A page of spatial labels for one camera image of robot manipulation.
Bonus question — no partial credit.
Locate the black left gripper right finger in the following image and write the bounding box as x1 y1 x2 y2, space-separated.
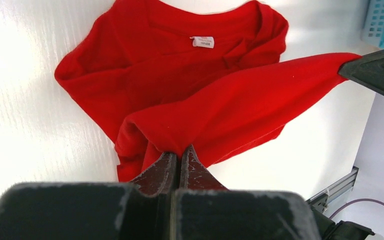
178 145 228 191

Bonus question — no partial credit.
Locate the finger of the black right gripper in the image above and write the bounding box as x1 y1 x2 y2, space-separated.
338 49 384 96

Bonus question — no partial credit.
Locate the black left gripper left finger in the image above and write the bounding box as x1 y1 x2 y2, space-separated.
130 152 177 196

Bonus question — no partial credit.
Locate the red t-shirt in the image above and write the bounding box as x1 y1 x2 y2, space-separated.
54 0 359 182

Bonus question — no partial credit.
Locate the white plastic laundry basket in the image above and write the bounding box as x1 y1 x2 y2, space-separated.
360 0 384 47

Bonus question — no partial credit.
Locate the aluminium frame rail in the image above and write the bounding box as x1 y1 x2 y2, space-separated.
306 166 359 213

